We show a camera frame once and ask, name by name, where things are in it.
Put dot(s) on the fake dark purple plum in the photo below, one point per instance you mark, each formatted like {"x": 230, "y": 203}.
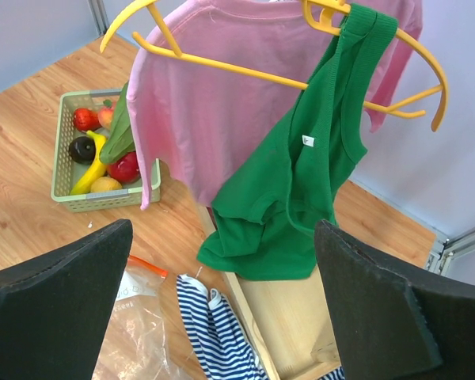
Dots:
{"x": 82, "y": 150}

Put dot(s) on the yellow clothes hanger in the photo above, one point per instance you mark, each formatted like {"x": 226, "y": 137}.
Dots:
{"x": 319, "y": 16}

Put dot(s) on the fake red apple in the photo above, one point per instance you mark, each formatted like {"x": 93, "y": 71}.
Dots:
{"x": 126, "y": 169}

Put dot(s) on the light green plastic basket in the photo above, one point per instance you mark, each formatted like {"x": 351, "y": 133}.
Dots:
{"x": 66, "y": 172}

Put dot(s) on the fake strawberry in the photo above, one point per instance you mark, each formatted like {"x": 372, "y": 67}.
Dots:
{"x": 85, "y": 119}

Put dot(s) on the fake yellow banana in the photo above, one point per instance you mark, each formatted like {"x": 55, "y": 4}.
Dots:
{"x": 96, "y": 170}

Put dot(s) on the green tank top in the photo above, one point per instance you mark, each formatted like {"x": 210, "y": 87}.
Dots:
{"x": 265, "y": 214}

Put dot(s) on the fake green leafy vegetable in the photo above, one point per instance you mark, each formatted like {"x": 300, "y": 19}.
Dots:
{"x": 120, "y": 141}

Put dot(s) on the clear zip top bag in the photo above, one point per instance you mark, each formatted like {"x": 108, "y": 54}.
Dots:
{"x": 135, "y": 342}

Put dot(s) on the blue striped cloth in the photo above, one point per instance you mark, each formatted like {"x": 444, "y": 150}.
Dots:
{"x": 217, "y": 337}

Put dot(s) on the pink shirt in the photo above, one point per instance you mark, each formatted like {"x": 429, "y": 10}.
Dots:
{"x": 204, "y": 122}

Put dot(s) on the fake yellow orange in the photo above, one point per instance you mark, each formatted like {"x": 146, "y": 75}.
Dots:
{"x": 105, "y": 184}

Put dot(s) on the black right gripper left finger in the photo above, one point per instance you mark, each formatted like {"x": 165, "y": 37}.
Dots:
{"x": 55, "y": 308}

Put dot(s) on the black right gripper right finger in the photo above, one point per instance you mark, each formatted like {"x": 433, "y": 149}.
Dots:
{"x": 392, "y": 319}

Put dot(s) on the fake peach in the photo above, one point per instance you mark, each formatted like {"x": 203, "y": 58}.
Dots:
{"x": 105, "y": 114}

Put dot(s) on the wooden clothes rack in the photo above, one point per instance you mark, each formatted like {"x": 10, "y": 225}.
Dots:
{"x": 287, "y": 323}

